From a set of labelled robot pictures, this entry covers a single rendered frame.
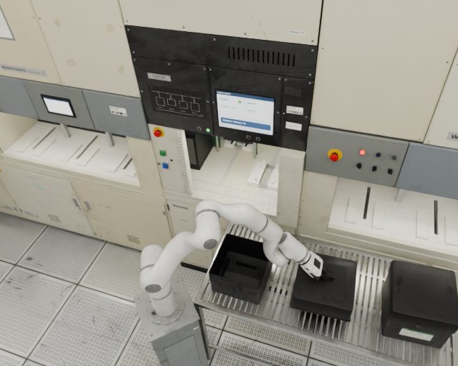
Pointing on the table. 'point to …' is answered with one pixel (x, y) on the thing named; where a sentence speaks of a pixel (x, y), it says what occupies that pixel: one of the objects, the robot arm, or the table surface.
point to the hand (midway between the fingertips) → (324, 275)
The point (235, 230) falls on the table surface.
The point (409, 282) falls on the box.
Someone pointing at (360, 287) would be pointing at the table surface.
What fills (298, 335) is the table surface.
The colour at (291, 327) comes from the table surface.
